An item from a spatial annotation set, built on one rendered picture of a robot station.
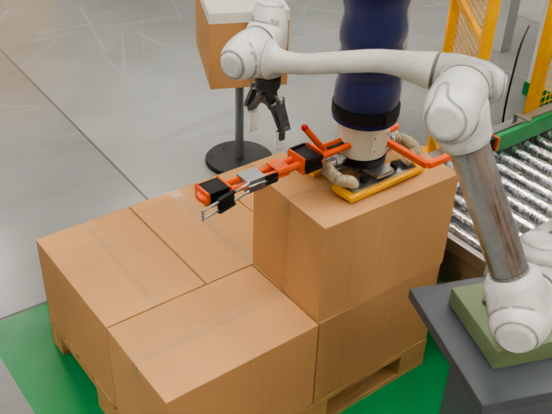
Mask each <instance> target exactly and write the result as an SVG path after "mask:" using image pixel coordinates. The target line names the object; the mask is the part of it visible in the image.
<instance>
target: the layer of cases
mask: <svg viewBox="0 0 552 414"><path fill-rule="evenodd" d="M287 157H288V155H287V154H285V153H284V152H281V153H278V154H274V155H272V156H269V157H267V158H264V159H261V160H258V161H255V162H253V163H249V164H247V165H244V166H241V167H239V168H235V169H233V170H230V171H227V172H224V173H221V174H219V175H216V176H220V177H221V178H222V179H223V180H224V181H226V180H228V179H230V178H233V177H236V176H237V173H240V172H243V171H246V170H247V169H250V168H261V167H263V166H265V165H268V164H267V163H268V162H270V161H272V160H275V159H285V158H287ZM216 176H213V177H211V178H207V179H205V180H202V181H200V182H196V183H197V184H200V183H202V182H206V181H208V180H210V179H213V178H216ZM196 183H193V184H190V185H189V186H184V187H182V188H179V189H177V190H175V191H170V192H168V193H166V194H163V195H159V196H156V197H154V198H152V199H149V200H145V201H143V202H140V203H138V204H135V205H132V206H129V208H128V207H126V208H124V209H120V210H118V211H115V212H112V213H110V214H106V215H104V216H101V217H98V218H95V219H92V220H90V221H87V222H84V223H81V224H78V225H76V226H73V227H71V228H67V229H64V230H61V231H60V232H55V233H53V234H50V235H48V236H46V237H41V238H39V239H37V240H36V244H37V248H38V253H39V261H40V265H41V270H42V275H43V280H44V287H45V292H46V297H47V301H48V309H49V314H50V317H51V318H52V320H53V321H54V323H55V324H56V325H57V327H58V328H59V329H60V330H61V332H62V334H63V335H64V336H65V338H66V339H67V341H68V342H69V343H70V344H71V346H72V347H73V348H74V350H75V351H76V353H77V354H78V356H79V357H80V358H81V360H82V361H83V362H84V363H85V365H86V367H87V368H88V369H89V371H90V372H91V374H92V375H93V376H94V377H95V379H96V380H97V381H98V383H99V385H100V386H101V387H102V389H103V391H104V392H105V393H106V394H107V395H108V397H109V398H110V400H111V401H112V402H113V404H114V405H115V407H117V409H118V411H119V412H120V413H121V414H296V413H298V412H299V411H301V410H303V409H305V408H306V407H309V406H310V405H311V404H312V403H315V402H317V401H319V400H320V399H322V398H324V397H325V396H327V395H329V394H331V393H332V392H334V391H336V390H337V389H340V388H341V387H343V386H344V385H346V384H348V383H350V382H352V381H353V380H355V379H356V378H358V377H360V376H362V375H364V374H365V373H367V372H368V371H370V370H372V369H374V368H376V367H377V366H379V365H381V364H383V363H384V362H386V361H387V360H389V359H391V358H393V357H395V356H397V355H398V354H399V353H401V352H403V351H405V350H407V349H408V348H410V347H412V346H414V345H415V344H417V343H419V342H420V341H422V340H424V339H425V338H426V335H427V331H428V329H427V328H426V326H425V324H424V322H423V321H422V319H421V317H420V316H419V315H418V313H417V311H416V309H415V307H414V306H413V304H412V303H411V301H410V300H409V298H408V295H409V290H410V288H418V287H423V286H429V285H434V284H437V279H438V275H439V267H440V264H438V265H436V266H435V267H433V268H431V269H428V270H426V271H425V272H423V273H421V274H418V275H416V276H414V277H412V278H410V279H408V280H406V281H404V282H402V283H400V284H398V285H396V286H394V287H391V288H389V289H387V290H385V291H383V292H381V293H379V294H377V295H375V296H373V297H371V298H369V299H367V300H364V301H362V302H360V303H358V304H356V305H354V306H352V307H350V308H348V309H346V310H344V311H342V312H339V313H337V314H336V315H333V316H331V317H329V318H328V319H326V320H323V321H321V322H319V323H317V322H316V321H315V320H314V319H312V318H311V317H310V316H309V315H308V314H307V313H306V312H305V311H304V310H303V309H302V308H301V307H300V306H299V305H298V304H297V303H296V302H295V301H294V300H293V299H291V297H290V296H289V295H288V294H287V293H285V292H284V291H283V290H282V289H281V288H280V287H279V286H278V285H277V284H276V283H275V282H274V281H273V280H271V279H270V278H269V277H268V276H267V275H266V274H265V273H264V272H263V271H262V270H261V269H260V268H259V267H257V266H256V265H255V264H254V263H253V211H254V192H252V193H250V194H247V195H244V196H243V197H242V198H240V199H239V200H237V201H235V202H236V205H234V206H233V207H232V208H231V209H228V210H227V211H225V212H224V213H222V214H219V213H216V214H214V215H212V216H211V217H209V218H207V219H206V220H205V221H204V222H202V221H201V219H202V217H201V210H202V209H205V208H206V206H204V205H203V204H202V203H200V202H199V201H198V200H197V199H196V191H195V184H196Z"/></svg>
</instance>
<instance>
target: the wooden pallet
mask: <svg viewBox="0 0 552 414"><path fill-rule="evenodd" d="M49 319H50V323H51V327H52V331H53V340H54V342H55V343H56V345H57V346H58V348H59V349H60V351H61V352H62V354H63V355H66V354H67V353H69V352H71V353H72V355H73V356H74V357H75V358H76V360H77V361H78V363H79V364H80V366H81V367H82V369H83V370H84V371H85V373H86V374H87V375H88V376H89V378H90V380H91V381H92V382H93V384H94V385H95V387H96V388H97V394H98V400H99V406H100V407H101V409H102V410H103V412H104V413H105V414H121V413H120V412H119V411H118V409H117V407H115V405H114V404H113V402H112V401H111V400H110V398H109V397H108V395H107V394H106V393H105V392H104V390H103V389H102V387H101V386H100V385H99V383H98V381H97V380H96V379H95V377H94V376H93V375H92V374H91V372H90V371H89V369H88V368H87V367H86V365H85V363H84V362H83V361H82V360H81V358H80V357H79V356H78V354H77V353H76V351H75V350H74V348H73V347H72V346H71V344H70V343H69V342H68V341H67V339H66V338H65V336H64V335H63V334H62V332H61V330H60V329H59V328H58V327H57V325H56V324H55V323H54V321H53V320H52V318H51V317H50V316H49ZM426 340H427V338H425V339H424V340H422V341H420V342H419V343H417V344H415V345H414V346H412V347H410V348H408V349H407V350H405V351H403V352H401V353H399V354H398V355H397V356H394V357H393V358H391V359H389V360H387V361H386V362H384V363H383V364H381V365H379V366H377V367H376V368H374V369H372V370H370V371H368V372H367V373H365V374H364V375H362V376H360V377H358V378H356V379H355V380H353V381H352V382H350V383H348V384H346V385H344V386H343V387H341V388H340V389H337V390H336V391H334V392H332V393H331V394H329V395H327V396H325V397H324V398H322V399H320V400H319V401H317V402H315V403H312V404H311V405H310V406H309V407H306V408H305V409H303V410H301V411H299V412H298V413H296V414H339V413H340V412H342V411H344V410H345V409H347V408H349V407H350V406H352V405H353V404H355V403H357V402H359V401H361V400H362V399H363V398H365V397H367V396H369V395H370V394H372V393H373V392H375V391H377V390H378V389H381V388H382V387H384V386H385V385H386V384H389V383H390V382H392V381H394V380H395V379H397V378H398V377H400V376H402V375H404V374H406V373H407V372H408V371H410V370H412V369H414V368H415V367H417V366H419V365H420V364H422V362H423V356H424V352H425V347H426Z"/></svg>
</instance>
